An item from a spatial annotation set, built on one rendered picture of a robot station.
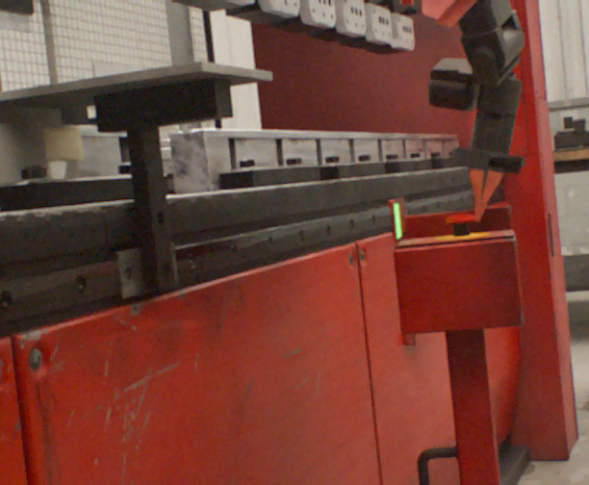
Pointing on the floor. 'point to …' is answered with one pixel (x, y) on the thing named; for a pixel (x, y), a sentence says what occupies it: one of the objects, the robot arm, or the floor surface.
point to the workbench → (577, 146)
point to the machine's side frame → (547, 224)
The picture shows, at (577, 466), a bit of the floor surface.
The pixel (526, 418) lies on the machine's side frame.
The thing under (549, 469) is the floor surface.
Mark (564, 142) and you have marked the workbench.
